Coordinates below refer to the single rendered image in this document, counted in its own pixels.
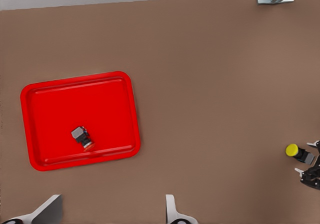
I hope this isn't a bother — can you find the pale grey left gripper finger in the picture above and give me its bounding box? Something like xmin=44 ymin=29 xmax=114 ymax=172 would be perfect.
xmin=165 ymin=194 xmax=199 ymax=224
xmin=0 ymin=194 xmax=64 ymax=224

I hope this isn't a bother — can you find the yellow push-button switch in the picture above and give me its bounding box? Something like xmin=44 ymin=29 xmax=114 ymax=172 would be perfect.
xmin=285 ymin=143 xmax=316 ymax=165

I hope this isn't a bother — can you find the red rectangular tray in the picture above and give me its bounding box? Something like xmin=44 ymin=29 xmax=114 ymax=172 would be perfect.
xmin=20 ymin=71 xmax=142 ymax=172

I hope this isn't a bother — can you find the red push-button switch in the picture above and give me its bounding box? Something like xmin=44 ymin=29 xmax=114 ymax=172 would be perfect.
xmin=70 ymin=125 xmax=96 ymax=152

